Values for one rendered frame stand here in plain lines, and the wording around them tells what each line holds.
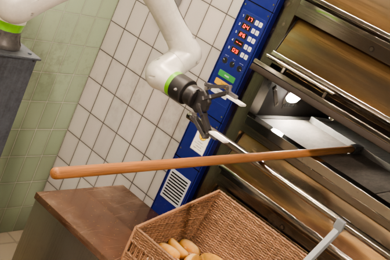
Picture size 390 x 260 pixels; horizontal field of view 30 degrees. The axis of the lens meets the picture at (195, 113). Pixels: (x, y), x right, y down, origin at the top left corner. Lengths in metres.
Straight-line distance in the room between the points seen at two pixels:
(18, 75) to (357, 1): 1.26
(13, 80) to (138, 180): 1.05
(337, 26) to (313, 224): 0.76
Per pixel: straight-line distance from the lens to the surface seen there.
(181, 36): 2.55
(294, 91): 2.73
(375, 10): 2.77
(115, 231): 2.98
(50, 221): 2.99
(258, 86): 2.98
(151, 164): 2.02
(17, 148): 3.56
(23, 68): 2.52
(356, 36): 2.79
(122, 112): 3.44
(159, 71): 2.51
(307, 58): 2.87
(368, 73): 2.77
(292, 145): 2.90
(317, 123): 3.36
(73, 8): 3.34
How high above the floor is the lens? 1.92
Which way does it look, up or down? 16 degrees down
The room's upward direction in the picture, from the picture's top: 24 degrees clockwise
